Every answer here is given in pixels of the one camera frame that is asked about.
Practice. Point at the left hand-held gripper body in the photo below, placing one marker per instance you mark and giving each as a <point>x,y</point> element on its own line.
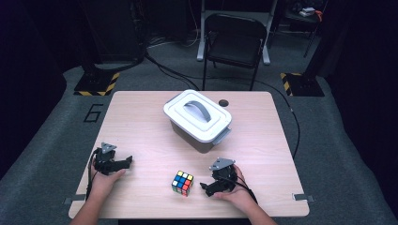
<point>104,161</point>

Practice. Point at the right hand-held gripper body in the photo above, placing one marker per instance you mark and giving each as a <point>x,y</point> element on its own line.
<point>225,178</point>

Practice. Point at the colourful puzzle cube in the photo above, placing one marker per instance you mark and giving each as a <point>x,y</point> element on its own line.
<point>182,183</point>

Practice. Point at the clear grey plastic storage box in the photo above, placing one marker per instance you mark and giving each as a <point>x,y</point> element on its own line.
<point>191,142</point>

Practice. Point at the person's right hand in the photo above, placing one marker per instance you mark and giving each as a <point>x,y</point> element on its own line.
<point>239,197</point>

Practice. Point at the person's left hand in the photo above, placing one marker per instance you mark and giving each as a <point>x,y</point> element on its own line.
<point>103,186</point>

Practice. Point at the grey tape strip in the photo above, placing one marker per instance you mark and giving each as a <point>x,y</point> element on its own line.
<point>303,197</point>
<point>75,199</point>

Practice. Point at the black tape floor marking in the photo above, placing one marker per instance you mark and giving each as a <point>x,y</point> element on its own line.
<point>93,113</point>

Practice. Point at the black base with hazard tape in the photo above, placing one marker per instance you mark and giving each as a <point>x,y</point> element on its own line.
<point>305,86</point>
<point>94,84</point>

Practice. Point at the black folding chair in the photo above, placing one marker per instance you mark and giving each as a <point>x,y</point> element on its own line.
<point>233,47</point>

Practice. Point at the dark cabinet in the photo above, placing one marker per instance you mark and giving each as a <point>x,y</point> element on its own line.
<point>112,28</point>

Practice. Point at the black tripod leg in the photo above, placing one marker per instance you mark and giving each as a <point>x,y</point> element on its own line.
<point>313,37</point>

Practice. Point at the small white box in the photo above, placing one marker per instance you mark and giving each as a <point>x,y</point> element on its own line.
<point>307,12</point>

